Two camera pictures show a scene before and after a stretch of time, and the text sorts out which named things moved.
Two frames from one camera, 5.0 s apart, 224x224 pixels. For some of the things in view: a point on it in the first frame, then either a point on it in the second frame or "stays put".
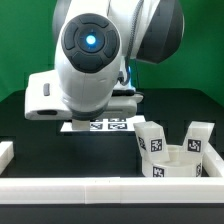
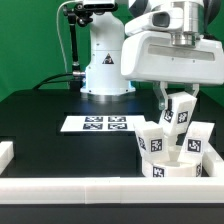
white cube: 80,125 to 176,115
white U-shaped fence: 108,190 stays put
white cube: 152,141 stays put
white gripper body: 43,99 to 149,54
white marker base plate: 106,125 stays put
